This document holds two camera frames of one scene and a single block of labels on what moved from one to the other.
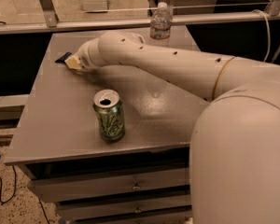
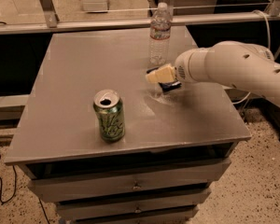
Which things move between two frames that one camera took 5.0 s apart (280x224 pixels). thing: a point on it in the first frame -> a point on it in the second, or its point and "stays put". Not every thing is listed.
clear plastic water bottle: x=161 y=24 stays put
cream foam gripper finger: x=74 y=62 -> x=163 y=74
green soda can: x=110 y=115 stays put
